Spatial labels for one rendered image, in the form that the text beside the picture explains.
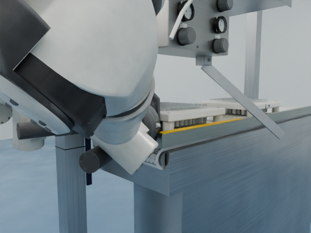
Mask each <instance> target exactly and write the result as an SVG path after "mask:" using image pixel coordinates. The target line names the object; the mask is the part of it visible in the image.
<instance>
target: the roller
mask: <svg viewBox="0 0 311 233"><path fill-rule="evenodd" d="M158 162H159V165H160V166H166V152H165V151H163V152H161V154H160V155H159V158H158Z"/></svg>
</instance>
